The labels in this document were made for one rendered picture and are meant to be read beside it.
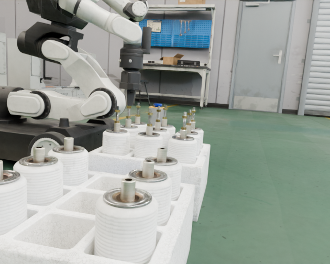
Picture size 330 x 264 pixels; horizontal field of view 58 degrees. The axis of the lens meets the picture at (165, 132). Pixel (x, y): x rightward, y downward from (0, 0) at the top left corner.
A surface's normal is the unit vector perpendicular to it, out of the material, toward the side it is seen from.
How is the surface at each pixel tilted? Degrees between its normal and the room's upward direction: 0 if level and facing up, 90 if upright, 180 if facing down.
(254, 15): 90
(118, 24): 90
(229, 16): 90
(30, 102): 90
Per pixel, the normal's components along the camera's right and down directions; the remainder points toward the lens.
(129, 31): 0.12, 0.17
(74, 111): -0.61, 0.27
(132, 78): 0.47, 0.18
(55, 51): -0.26, 0.15
